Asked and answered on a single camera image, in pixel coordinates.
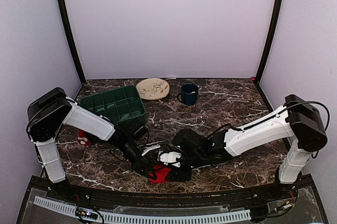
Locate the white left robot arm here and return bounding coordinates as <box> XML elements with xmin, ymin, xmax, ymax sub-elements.
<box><xmin>26</xmin><ymin>87</ymin><xmax>157</xmax><ymax>201</ymax></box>

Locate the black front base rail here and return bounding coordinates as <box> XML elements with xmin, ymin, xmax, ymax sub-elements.
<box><xmin>17</xmin><ymin>175</ymin><xmax>328</xmax><ymax>223</ymax></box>

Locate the black frame post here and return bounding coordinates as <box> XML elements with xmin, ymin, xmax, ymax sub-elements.
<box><xmin>255</xmin><ymin>0</ymin><xmax>282</xmax><ymax>85</ymax></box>
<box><xmin>57</xmin><ymin>0</ymin><xmax>86</xmax><ymax>85</ymax></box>

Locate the circuit board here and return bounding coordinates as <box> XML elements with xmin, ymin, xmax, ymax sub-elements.
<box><xmin>274</xmin><ymin>201</ymin><xmax>294</xmax><ymax>213</ymax></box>
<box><xmin>75</xmin><ymin>207</ymin><xmax>98</xmax><ymax>221</ymax></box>

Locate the dark blue enamel mug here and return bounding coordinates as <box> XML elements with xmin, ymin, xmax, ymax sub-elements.
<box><xmin>176</xmin><ymin>83</ymin><xmax>199</xmax><ymax>106</ymax></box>

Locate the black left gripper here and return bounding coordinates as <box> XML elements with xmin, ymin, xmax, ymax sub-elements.
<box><xmin>120</xmin><ymin>138</ymin><xmax>157</xmax><ymax>180</ymax></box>

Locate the red sock with white pattern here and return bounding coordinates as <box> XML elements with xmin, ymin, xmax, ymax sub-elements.
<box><xmin>149</xmin><ymin>165</ymin><xmax>171</xmax><ymax>184</ymax></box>

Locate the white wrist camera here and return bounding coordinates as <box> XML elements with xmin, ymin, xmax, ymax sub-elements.
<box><xmin>142</xmin><ymin>144</ymin><xmax>161</xmax><ymax>156</ymax></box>
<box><xmin>157</xmin><ymin>151</ymin><xmax>182</xmax><ymax>168</ymax></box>

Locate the left circuit board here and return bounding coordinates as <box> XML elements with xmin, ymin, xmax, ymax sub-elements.
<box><xmin>75</xmin><ymin>207</ymin><xmax>98</xmax><ymax>221</ymax></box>

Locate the beige floral ceramic plate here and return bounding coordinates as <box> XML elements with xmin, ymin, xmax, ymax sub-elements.
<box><xmin>136</xmin><ymin>78</ymin><xmax>170</xmax><ymax>100</ymax></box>

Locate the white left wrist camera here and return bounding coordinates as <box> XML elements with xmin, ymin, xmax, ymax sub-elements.
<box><xmin>142</xmin><ymin>144</ymin><xmax>161</xmax><ymax>156</ymax></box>

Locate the black left frame post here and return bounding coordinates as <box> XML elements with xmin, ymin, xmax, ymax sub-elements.
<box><xmin>57</xmin><ymin>0</ymin><xmax>86</xmax><ymax>85</ymax></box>

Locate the green plastic divided crate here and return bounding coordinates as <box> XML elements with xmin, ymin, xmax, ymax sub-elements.
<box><xmin>80</xmin><ymin>85</ymin><xmax>146</xmax><ymax>124</ymax></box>

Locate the white slotted cable duct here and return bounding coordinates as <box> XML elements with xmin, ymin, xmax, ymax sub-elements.
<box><xmin>33</xmin><ymin>196</ymin><xmax>252</xmax><ymax>223</ymax></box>

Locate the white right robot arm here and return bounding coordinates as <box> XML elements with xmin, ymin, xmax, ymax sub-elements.
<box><xmin>158</xmin><ymin>95</ymin><xmax>328</xmax><ymax>200</ymax></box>

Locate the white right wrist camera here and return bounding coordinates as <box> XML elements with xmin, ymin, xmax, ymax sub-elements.
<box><xmin>157</xmin><ymin>151</ymin><xmax>182</xmax><ymax>168</ymax></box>

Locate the right circuit board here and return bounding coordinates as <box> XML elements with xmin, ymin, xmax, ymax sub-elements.
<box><xmin>274</xmin><ymin>201</ymin><xmax>294</xmax><ymax>213</ymax></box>

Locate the red white rolled sock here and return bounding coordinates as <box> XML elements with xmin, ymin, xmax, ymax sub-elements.
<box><xmin>77</xmin><ymin>130</ymin><xmax>92</xmax><ymax>146</ymax></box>

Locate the black right frame post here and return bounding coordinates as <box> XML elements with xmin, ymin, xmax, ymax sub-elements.
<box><xmin>255</xmin><ymin>0</ymin><xmax>282</xmax><ymax>85</ymax></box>

